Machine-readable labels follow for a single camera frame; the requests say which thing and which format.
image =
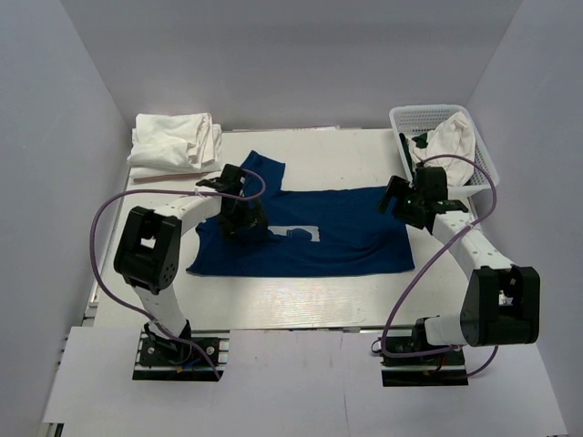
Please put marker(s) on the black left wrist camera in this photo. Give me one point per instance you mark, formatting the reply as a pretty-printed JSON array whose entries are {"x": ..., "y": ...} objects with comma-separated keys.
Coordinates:
[{"x": 230, "y": 181}]

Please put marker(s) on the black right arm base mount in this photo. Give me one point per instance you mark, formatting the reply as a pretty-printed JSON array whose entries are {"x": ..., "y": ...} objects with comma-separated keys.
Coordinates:
[{"x": 440, "y": 370}]

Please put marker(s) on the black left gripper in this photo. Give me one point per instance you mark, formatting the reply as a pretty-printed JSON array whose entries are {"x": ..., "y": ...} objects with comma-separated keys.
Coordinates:
[{"x": 252, "y": 218}]

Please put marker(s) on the white plastic laundry basket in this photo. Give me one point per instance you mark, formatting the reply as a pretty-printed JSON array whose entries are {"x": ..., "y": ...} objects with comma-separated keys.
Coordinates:
[{"x": 412, "y": 121}]

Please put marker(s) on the blue Mickey print t-shirt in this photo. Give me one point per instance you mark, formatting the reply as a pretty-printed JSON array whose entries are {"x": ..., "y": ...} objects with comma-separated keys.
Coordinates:
[{"x": 310, "y": 234}]

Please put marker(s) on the dark green garment in basket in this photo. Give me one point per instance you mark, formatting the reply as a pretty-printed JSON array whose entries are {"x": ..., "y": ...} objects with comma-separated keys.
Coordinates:
[{"x": 414, "y": 149}]

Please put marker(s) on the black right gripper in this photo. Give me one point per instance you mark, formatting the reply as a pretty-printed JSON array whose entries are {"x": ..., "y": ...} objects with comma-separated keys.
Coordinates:
[{"x": 395, "y": 188}]

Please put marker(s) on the crumpled white t-shirt in basket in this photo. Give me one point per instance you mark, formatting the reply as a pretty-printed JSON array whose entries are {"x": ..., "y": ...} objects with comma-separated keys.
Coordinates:
[{"x": 450, "y": 142}]

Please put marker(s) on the folded white t-shirt lower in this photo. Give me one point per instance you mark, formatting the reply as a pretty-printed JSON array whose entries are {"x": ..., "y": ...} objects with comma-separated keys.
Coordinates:
[{"x": 178, "y": 149}]

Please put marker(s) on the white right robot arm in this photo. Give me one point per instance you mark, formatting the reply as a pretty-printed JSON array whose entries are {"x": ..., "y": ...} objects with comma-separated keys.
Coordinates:
[{"x": 502, "y": 301}]

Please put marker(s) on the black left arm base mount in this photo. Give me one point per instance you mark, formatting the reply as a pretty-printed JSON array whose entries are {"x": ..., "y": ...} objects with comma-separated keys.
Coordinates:
[{"x": 153, "y": 363}]

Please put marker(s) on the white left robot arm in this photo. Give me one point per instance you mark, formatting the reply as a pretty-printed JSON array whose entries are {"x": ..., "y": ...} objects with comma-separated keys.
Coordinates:
[{"x": 148, "y": 252}]

